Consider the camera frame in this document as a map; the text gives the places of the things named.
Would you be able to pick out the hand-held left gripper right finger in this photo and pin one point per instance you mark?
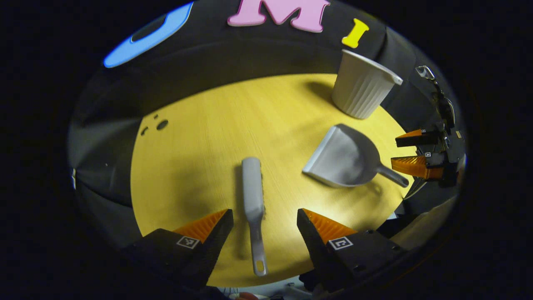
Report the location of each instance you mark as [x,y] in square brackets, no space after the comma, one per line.
[310,248]

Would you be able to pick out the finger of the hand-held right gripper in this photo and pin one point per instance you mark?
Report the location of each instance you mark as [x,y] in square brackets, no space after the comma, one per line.
[416,138]
[416,166]

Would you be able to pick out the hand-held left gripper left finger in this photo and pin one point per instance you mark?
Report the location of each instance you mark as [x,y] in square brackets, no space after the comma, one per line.
[216,243]

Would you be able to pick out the small grey broom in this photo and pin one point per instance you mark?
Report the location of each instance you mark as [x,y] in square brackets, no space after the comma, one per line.
[252,191]

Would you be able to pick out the grey dustpan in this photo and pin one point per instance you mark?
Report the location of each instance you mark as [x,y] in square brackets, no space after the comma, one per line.
[345,158]

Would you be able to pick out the white ribbed garbage bin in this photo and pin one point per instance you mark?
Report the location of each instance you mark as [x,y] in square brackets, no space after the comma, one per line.
[362,87]

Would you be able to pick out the silver carabiner hook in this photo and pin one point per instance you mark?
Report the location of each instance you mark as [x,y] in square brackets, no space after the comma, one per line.
[428,75]

